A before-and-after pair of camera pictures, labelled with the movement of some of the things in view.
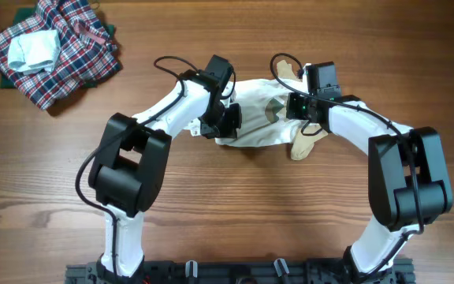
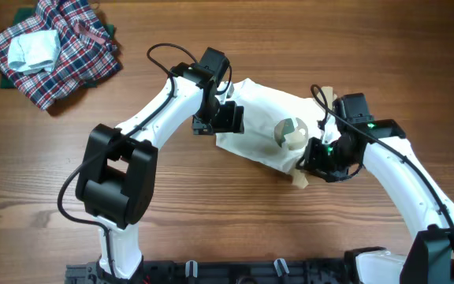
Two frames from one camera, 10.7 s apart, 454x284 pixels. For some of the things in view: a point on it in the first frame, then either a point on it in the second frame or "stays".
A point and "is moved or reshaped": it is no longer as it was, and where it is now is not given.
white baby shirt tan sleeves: [264, 121] is moved or reshaped
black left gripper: [230, 128] stays
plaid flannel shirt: [87, 50] stays
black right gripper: [295, 106] -> [314, 156]
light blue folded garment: [31, 52] stays
